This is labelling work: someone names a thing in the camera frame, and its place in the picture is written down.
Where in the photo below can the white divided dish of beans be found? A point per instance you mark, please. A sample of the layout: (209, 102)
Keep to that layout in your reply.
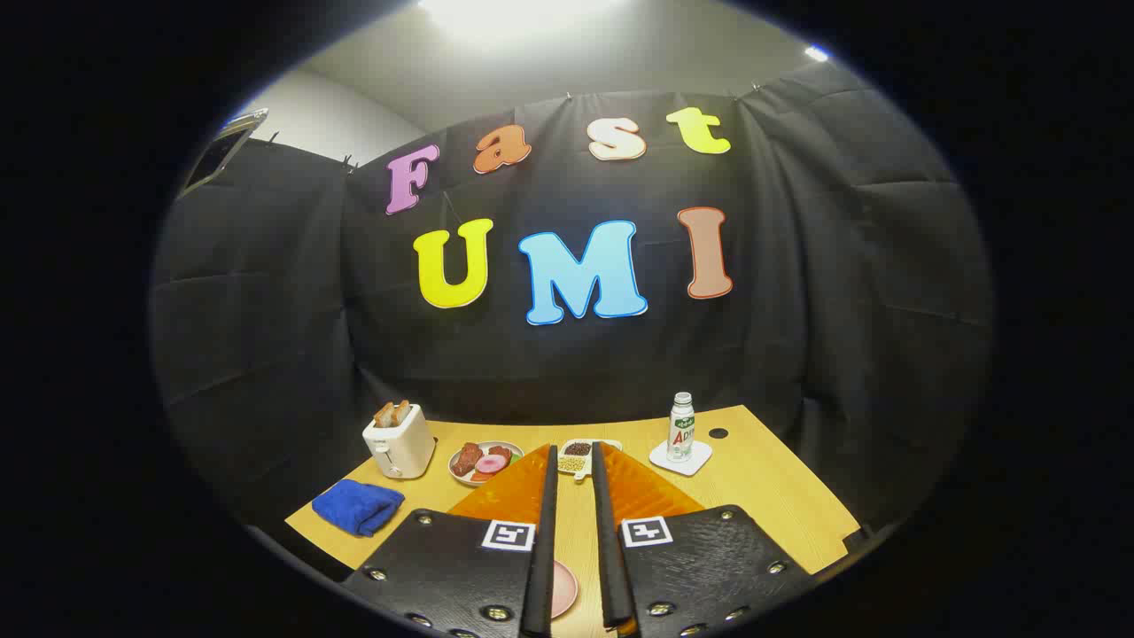
(574, 462)

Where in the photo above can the white square coaster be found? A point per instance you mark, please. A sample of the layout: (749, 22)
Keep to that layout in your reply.
(700, 461)

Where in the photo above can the brown toast slice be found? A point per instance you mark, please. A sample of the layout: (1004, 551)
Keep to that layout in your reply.
(402, 411)
(384, 415)

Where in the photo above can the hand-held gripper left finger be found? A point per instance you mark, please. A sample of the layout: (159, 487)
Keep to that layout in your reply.
(542, 549)

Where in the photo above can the round plate of food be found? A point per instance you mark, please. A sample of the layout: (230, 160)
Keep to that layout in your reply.
(461, 477)

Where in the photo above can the pink plate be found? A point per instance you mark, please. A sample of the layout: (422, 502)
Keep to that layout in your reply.
(563, 589)

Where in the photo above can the brown meat slice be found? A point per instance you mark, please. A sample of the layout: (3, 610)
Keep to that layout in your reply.
(467, 458)

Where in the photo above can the white toaster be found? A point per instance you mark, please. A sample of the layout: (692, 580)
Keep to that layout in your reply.
(403, 447)

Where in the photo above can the silver framed dark panel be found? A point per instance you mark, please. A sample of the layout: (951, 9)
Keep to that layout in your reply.
(217, 155)

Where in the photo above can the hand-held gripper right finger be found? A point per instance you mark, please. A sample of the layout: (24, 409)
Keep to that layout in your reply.
(609, 549)

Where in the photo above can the blue folded cloth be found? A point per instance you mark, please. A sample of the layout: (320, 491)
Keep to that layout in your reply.
(354, 507)

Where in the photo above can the white plastic drink bottle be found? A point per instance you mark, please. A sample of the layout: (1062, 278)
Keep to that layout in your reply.
(680, 434)

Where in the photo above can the bright ceiling light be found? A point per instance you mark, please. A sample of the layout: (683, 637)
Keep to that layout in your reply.
(514, 13)

